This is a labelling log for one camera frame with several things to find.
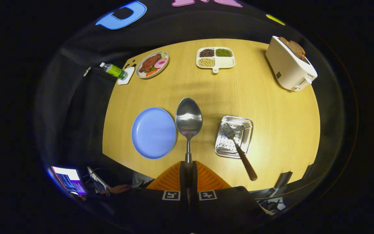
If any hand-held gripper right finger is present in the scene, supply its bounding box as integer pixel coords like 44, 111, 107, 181
189, 161, 268, 233

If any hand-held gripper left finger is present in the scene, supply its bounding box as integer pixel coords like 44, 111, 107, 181
122, 162, 189, 233

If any brown-handled metal fork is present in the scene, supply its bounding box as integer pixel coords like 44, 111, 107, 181
221, 123, 258, 181

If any brown-handled metal spoon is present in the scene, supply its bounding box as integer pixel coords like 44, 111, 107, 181
175, 97, 203, 164

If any green plastic bottle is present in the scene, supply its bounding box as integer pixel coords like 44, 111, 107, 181
100, 62, 128, 80

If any lit laptop screen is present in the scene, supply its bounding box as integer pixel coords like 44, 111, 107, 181
51, 166, 87, 195

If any blue round plate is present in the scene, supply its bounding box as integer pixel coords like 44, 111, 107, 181
131, 107, 177, 160

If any white divided dish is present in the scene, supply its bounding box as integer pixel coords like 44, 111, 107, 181
196, 46, 236, 74

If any white toaster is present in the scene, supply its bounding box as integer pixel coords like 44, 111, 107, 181
265, 36, 318, 92

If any white oval food plate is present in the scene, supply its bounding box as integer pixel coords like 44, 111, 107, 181
136, 51, 170, 79

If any perforated metal drain tray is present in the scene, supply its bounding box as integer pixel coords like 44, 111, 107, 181
215, 115, 254, 159

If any brown toy steak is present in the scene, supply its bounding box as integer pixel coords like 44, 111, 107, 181
138, 54, 162, 73

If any grey keyboard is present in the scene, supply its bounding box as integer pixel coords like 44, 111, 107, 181
87, 166, 111, 193

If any brown toast slice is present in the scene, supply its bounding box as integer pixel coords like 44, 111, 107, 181
279, 37, 299, 58
289, 40, 306, 60

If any white square coaster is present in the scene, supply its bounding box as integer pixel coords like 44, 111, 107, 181
117, 67, 135, 85

